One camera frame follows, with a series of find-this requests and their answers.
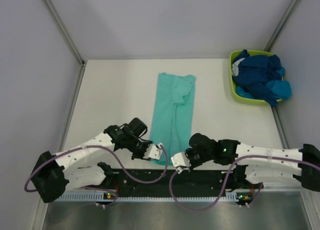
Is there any teal t shirt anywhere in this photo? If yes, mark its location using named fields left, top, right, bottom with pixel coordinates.
left=149, top=73, right=196, bottom=166

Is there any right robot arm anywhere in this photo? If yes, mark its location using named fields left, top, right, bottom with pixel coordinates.
left=185, top=133, right=320, bottom=192

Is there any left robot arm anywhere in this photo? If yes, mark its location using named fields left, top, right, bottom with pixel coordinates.
left=31, top=117, right=162, bottom=203

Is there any dark blue t shirt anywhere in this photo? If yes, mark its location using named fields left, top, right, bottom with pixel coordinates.
left=233, top=49, right=283, bottom=107

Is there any light blue t shirt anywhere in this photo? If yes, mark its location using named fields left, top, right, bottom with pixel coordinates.
left=232, top=66, right=292, bottom=107

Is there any green plastic bin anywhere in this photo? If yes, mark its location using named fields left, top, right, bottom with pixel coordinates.
left=229, top=49, right=286, bottom=106

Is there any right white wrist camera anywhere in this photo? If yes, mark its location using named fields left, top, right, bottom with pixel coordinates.
left=170, top=152, right=191, bottom=174

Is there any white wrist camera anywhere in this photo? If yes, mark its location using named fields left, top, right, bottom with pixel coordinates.
left=170, top=152, right=191, bottom=174
left=143, top=143, right=163, bottom=161

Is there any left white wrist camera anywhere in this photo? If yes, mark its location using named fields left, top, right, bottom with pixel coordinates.
left=143, top=143, right=163, bottom=161

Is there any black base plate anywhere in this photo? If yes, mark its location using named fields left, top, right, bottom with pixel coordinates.
left=97, top=168, right=260, bottom=198

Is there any grey slotted cable duct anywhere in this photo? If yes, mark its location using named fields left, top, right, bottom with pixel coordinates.
left=55, top=190, right=239, bottom=203

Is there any left aluminium frame post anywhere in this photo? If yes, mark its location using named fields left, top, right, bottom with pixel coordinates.
left=42, top=0, right=85, bottom=66

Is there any aluminium frame post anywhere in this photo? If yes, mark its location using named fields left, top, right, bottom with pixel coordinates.
left=42, top=0, right=85, bottom=66
left=264, top=0, right=302, bottom=52

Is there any right aluminium frame post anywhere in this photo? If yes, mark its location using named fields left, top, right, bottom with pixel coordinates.
left=264, top=0, right=302, bottom=52

